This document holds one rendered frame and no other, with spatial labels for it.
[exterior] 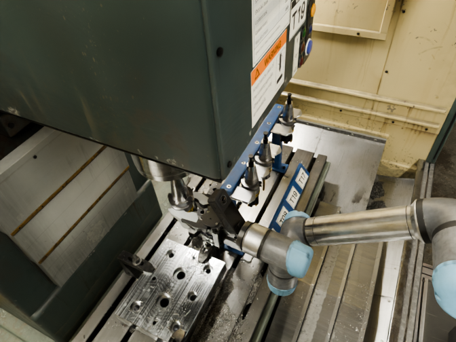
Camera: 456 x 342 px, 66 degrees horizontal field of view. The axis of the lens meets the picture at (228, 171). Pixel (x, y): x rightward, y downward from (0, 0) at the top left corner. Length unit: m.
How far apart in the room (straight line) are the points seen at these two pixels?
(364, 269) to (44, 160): 1.20
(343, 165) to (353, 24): 0.64
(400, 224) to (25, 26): 0.78
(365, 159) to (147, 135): 1.38
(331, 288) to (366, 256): 0.24
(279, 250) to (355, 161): 1.07
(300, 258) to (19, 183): 0.75
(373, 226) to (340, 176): 0.92
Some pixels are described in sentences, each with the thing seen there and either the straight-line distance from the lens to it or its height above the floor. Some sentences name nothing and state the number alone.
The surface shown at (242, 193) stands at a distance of 1.05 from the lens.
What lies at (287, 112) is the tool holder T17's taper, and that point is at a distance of 1.27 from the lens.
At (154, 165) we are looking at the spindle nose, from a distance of 0.71.
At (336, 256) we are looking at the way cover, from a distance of 1.52.
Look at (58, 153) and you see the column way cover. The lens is 1.15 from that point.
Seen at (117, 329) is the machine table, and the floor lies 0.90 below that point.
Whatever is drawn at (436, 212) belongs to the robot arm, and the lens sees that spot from 0.82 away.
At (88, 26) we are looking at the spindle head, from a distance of 0.51.
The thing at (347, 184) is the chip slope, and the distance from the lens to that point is 1.75.
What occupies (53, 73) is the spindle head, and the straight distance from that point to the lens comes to 0.63.
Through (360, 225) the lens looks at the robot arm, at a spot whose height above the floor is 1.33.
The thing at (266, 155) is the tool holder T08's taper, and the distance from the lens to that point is 1.11.
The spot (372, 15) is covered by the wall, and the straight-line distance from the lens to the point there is 1.56.
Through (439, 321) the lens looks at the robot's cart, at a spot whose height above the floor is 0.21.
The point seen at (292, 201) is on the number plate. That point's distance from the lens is 1.40.
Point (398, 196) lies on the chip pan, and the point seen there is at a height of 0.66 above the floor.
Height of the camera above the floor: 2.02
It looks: 46 degrees down
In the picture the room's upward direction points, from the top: 5 degrees counter-clockwise
